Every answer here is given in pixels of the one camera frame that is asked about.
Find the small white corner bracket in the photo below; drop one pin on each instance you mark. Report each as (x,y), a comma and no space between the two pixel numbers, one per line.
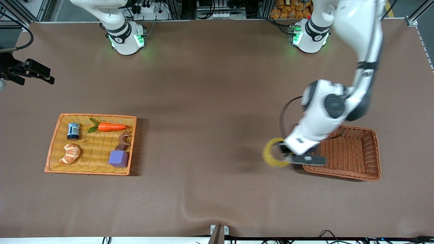
(25,28)

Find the aluminium frame profile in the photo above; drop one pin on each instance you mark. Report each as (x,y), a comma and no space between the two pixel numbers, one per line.
(412,20)

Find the purple cube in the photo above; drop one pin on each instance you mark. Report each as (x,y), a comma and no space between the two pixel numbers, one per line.
(118,159)

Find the brown table cover sheet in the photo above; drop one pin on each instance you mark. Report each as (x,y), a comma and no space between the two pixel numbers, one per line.
(217,101)

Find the small blue can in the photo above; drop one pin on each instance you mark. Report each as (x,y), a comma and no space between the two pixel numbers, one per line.
(73,131)

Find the brown toy horse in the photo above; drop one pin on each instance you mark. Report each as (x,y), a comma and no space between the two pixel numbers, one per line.
(122,144)

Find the clear yellowish tape roll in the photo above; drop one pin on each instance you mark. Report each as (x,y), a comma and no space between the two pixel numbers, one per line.
(268,154)

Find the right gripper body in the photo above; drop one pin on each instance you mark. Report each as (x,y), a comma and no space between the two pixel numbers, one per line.
(11,68)

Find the white terminal block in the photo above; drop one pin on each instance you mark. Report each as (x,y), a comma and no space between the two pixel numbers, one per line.
(220,15)

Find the yellow wicker tray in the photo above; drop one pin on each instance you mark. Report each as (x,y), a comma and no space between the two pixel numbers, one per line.
(56,135)

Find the toy croissant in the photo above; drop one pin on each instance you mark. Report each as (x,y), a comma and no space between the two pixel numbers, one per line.
(70,154)

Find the orange toy carrot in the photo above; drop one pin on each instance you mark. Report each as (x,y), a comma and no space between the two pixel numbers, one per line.
(112,127)

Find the white power strip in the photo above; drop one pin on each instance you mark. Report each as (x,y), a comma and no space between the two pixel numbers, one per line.
(149,10)

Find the pile of orange items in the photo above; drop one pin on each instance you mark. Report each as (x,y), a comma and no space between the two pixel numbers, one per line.
(291,8)

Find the brown wicker basket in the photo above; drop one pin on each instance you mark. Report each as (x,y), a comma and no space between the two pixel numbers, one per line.
(356,156)

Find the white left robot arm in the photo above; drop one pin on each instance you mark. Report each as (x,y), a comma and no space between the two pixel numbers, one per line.
(359,34)

